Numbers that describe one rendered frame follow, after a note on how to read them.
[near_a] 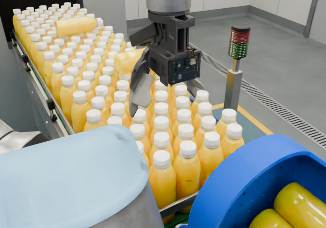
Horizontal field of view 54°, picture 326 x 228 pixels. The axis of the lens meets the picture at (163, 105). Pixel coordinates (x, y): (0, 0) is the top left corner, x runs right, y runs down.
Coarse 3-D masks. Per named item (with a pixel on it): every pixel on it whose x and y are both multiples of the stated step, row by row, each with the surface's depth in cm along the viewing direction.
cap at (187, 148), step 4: (180, 144) 76; (184, 144) 76; (188, 144) 76; (192, 144) 76; (180, 148) 75; (184, 148) 74; (188, 148) 75; (192, 148) 74; (180, 152) 76; (184, 152) 75; (188, 152) 74; (192, 152) 75
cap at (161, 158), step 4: (156, 152) 73; (160, 152) 73; (164, 152) 73; (168, 152) 73; (156, 156) 72; (160, 156) 72; (164, 156) 72; (168, 156) 72; (156, 160) 71; (160, 160) 71; (164, 160) 71; (168, 160) 72; (156, 164) 72; (160, 164) 71; (164, 164) 72
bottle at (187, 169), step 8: (176, 160) 77; (184, 160) 76; (192, 160) 76; (176, 168) 77; (184, 168) 76; (192, 168) 76; (200, 168) 78; (184, 176) 76; (192, 176) 76; (184, 184) 78; (192, 184) 78; (176, 192) 80; (184, 192) 79; (192, 192) 79; (176, 200) 82; (184, 208) 82
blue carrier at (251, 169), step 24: (264, 144) 55; (288, 144) 56; (216, 168) 54; (240, 168) 52; (264, 168) 51; (288, 168) 67; (312, 168) 64; (216, 192) 52; (240, 192) 50; (264, 192) 66; (312, 192) 66; (192, 216) 56; (216, 216) 51; (240, 216) 65
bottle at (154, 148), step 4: (168, 144) 79; (152, 148) 80; (156, 148) 79; (160, 148) 78; (164, 148) 79; (168, 148) 79; (172, 148) 81; (152, 152) 79; (172, 152) 80; (148, 156) 81; (152, 156) 79; (172, 156) 80; (152, 160) 80; (172, 160) 80; (172, 164) 81
